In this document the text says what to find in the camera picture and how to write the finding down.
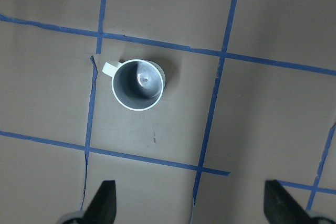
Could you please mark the brown paper table cover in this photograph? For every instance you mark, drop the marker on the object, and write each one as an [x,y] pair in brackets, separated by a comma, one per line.
[249,96]

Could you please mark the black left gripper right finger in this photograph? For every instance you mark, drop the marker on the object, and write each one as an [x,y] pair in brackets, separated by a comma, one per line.
[280,206]

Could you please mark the white plastic cup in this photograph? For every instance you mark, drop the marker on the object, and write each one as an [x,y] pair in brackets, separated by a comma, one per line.
[136,84]

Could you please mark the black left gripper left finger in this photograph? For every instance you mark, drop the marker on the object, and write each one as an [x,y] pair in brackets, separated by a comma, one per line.
[102,208]

